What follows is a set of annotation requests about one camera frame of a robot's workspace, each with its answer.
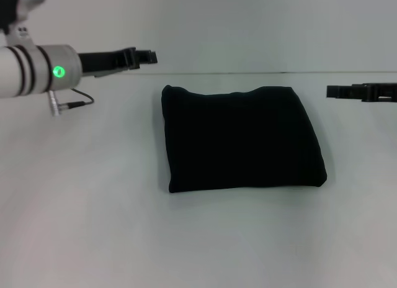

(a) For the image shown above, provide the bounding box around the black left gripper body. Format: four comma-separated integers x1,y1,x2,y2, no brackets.
77,47,139,79

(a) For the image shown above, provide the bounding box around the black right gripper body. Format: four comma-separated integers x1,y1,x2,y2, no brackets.
361,82,397,104

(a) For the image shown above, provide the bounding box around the black t-shirt with FREE print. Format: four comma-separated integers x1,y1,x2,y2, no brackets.
161,84,328,194

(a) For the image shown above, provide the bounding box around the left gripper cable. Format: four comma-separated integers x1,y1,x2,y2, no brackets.
46,88,95,118

